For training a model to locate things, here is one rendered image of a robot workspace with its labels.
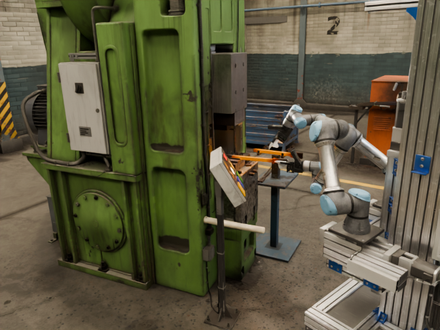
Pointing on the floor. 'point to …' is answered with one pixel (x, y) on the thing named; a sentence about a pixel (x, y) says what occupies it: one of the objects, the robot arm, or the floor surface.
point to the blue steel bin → (253, 109)
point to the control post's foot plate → (228, 323)
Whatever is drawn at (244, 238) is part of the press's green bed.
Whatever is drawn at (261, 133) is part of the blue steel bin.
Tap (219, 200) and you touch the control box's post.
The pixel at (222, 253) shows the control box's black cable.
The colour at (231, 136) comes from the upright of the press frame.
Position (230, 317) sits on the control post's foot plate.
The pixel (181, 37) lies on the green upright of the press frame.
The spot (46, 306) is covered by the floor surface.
